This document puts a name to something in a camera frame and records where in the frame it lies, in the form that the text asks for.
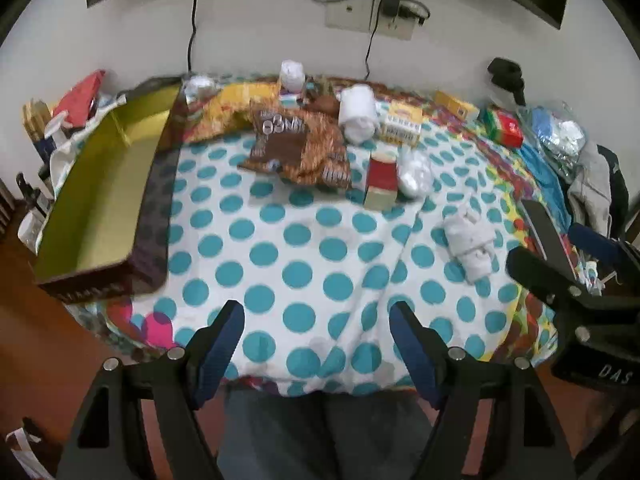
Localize red bag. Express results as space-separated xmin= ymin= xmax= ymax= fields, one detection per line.
xmin=52 ymin=70 xmax=107 ymax=128

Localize brown snack bag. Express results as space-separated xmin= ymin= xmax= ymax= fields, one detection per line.
xmin=237 ymin=100 xmax=311 ymax=173

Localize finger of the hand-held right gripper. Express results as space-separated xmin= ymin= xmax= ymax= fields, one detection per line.
xmin=569 ymin=223 xmax=640 ymax=273
xmin=506 ymin=246 xmax=640 ymax=312

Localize polka dot tablecloth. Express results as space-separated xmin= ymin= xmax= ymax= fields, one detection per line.
xmin=65 ymin=75 xmax=576 ymax=396

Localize small yellow medicine box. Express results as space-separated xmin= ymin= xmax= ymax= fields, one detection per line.
xmin=434 ymin=91 xmax=481 ymax=122

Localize orange patterned snack bag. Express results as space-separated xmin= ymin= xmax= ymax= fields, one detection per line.
xmin=282 ymin=110 xmax=351 ymax=189

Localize black smartphone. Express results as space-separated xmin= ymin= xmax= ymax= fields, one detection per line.
xmin=520 ymin=199 xmax=587 ymax=287

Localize white crumpled plastic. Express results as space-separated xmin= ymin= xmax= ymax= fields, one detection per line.
xmin=181 ymin=75 xmax=219 ymax=105

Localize grey white sock roll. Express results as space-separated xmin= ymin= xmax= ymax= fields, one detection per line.
xmin=444 ymin=209 xmax=496 ymax=281

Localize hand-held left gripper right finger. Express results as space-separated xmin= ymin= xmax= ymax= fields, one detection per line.
xmin=390 ymin=302 xmax=581 ymax=480

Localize red gold box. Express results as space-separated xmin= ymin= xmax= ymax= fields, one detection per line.
xmin=364 ymin=152 xmax=399 ymax=211

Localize large yellow medicine box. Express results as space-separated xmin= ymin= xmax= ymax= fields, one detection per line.
xmin=377 ymin=101 xmax=425 ymax=147

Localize yellow snack bag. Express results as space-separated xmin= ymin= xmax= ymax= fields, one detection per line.
xmin=182 ymin=82 xmax=286 ymax=143

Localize clear plastic bag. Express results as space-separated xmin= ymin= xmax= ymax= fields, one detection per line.
xmin=520 ymin=102 xmax=586 ymax=176

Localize dark garment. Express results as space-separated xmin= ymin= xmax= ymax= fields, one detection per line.
xmin=597 ymin=145 xmax=632 ymax=241

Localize wall socket plate with plugs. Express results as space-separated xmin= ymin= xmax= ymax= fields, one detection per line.
xmin=372 ymin=0 xmax=416 ymax=41

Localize white towel roll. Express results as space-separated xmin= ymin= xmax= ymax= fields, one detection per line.
xmin=338 ymin=85 xmax=381 ymax=145

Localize black angled plug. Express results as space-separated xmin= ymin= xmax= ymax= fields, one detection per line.
xmin=400 ymin=2 xmax=431 ymax=26

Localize thin black charger cable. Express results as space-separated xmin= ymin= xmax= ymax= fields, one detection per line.
xmin=364 ymin=15 xmax=381 ymax=81

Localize plastic wrapped white pads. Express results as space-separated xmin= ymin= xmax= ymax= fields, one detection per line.
xmin=397 ymin=151 xmax=433 ymax=200

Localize green red medicine box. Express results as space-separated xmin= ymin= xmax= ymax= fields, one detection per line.
xmin=482 ymin=106 xmax=525 ymax=147

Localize grey garment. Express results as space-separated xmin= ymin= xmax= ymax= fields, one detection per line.
xmin=567 ymin=142 xmax=613 ymax=236

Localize person's grey trousers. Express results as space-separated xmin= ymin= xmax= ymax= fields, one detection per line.
xmin=217 ymin=385 xmax=443 ymax=480

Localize blue cloth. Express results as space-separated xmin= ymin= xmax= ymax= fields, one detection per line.
xmin=520 ymin=145 xmax=571 ymax=231

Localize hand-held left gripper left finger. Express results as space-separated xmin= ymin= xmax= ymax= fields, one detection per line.
xmin=55 ymin=300 xmax=246 ymax=480

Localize striped shopping bag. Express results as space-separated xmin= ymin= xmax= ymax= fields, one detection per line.
xmin=0 ymin=417 xmax=58 ymax=480

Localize long black cable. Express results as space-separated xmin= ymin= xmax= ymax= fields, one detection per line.
xmin=187 ymin=0 xmax=217 ymax=73

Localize black spray bottle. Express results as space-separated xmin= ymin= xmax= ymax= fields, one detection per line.
xmin=15 ymin=172 xmax=51 ymax=216

